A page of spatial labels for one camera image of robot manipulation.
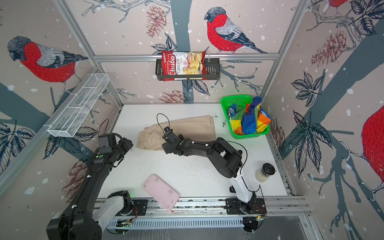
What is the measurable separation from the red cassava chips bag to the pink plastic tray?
0.61 m

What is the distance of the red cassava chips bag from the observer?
873 mm

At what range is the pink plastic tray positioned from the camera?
75cm
